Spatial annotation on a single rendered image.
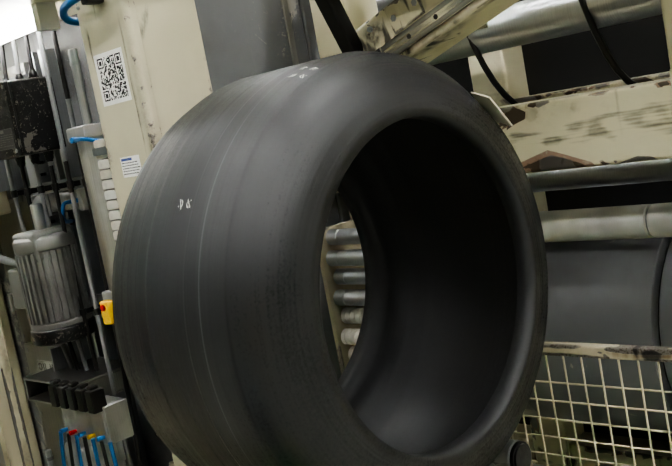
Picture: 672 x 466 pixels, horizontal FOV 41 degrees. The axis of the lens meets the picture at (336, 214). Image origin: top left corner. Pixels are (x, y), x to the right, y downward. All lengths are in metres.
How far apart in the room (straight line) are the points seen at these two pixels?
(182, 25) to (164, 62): 0.07
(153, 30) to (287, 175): 0.46
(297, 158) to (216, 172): 0.09
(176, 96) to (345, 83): 0.38
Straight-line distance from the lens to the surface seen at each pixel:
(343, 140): 0.98
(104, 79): 1.38
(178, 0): 1.37
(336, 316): 1.69
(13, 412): 1.56
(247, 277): 0.92
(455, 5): 1.40
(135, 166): 1.35
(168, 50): 1.34
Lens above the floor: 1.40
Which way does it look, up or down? 6 degrees down
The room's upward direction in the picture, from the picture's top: 11 degrees counter-clockwise
